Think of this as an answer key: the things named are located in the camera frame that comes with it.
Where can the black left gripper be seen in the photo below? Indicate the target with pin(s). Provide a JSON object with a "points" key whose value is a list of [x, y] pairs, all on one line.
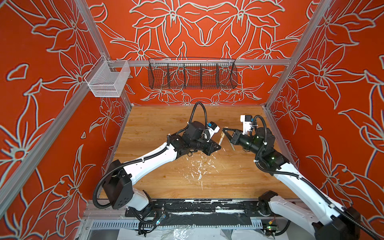
{"points": [[210, 146]]}

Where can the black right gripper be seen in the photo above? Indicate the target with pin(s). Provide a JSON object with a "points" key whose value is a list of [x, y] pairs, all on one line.
{"points": [[236, 138]]}

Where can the beige pen cap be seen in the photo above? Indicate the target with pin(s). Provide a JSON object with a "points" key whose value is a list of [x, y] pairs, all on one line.
{"points": [[224, 132]]}

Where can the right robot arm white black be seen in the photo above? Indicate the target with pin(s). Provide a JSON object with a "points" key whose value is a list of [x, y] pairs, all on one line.
{"points": [[325, 219]]}

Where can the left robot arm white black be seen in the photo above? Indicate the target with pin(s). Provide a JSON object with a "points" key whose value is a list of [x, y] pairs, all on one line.
{"points": [[120, 178]]}

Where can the clear mesh bin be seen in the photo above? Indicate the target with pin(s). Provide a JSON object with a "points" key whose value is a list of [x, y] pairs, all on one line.
{"points": [[107, 79]]}

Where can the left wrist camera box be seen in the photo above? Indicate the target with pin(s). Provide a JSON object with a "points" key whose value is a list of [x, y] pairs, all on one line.
{"points": [[211, 129]]}

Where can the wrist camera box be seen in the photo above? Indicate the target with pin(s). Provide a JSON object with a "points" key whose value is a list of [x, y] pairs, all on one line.
{"points": [[248, 123], [211, 129]]}

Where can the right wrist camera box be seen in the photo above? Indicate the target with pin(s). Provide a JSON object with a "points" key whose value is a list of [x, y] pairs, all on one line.
{"points": [[248, 123]]}

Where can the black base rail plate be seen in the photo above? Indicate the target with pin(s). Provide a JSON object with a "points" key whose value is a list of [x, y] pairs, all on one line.
{"points": [[246, 207]]}

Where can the black wire basket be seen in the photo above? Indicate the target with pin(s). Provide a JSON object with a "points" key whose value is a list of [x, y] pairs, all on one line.
{"points": [[192, 74]]}

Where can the white cable duct strip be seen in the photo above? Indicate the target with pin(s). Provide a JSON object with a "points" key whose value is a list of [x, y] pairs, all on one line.
{"points": [[174, 223]]}

